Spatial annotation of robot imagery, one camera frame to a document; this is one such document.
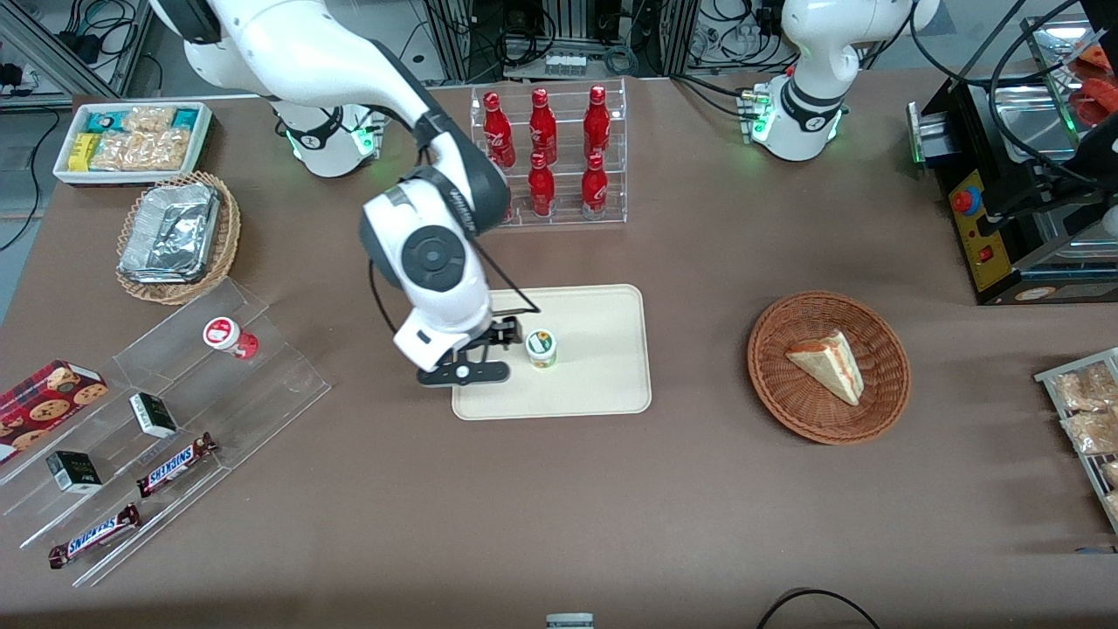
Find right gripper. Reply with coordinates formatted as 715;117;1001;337
392;301;525;373

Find green gum bottle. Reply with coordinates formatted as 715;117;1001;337
525;328;560;370

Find beige plastic tray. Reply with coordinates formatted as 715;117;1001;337
452;284;653;422

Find red gum bottle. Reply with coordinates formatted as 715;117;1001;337
203;316;260;361

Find black steel conveyor machine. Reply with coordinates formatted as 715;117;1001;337
907;13;1118;307

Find clear acrylic bottle rack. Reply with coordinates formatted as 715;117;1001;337
470;77;629;231

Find clear bag of crackers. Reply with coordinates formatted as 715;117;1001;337
1060;409;1118;457
1048;362;1118;413

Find wrapped sandwich wedge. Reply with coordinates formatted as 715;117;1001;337
784;329;866;408

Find clear acrylic stepped display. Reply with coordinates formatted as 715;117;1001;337
0;278;332;589

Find brown round wicker basket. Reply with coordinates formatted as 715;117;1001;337
747;290;912;446

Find light tan wicker basket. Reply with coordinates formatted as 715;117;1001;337
115;170;243;307

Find stacked aluminium foil trays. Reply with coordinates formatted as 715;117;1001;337
118;182;221;286

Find snickers chocolate bar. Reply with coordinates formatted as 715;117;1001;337
47;502;142;570
135;432;219;500

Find small black box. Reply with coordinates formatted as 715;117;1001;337
128;391;179;440
45;450;104;496

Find white rectangular snack bin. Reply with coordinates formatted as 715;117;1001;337
53;101;215;189

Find clear cracker bag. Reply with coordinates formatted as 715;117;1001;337
91;129;191;173
122;106;176;135

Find red plaid cookie box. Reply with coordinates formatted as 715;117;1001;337
0;359;110;465

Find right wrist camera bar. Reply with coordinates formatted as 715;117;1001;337
417;359;511;387

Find metal wire tray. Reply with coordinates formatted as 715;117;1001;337
1034;347;1118;536

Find black floor cable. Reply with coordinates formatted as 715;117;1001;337
755;588;884;629

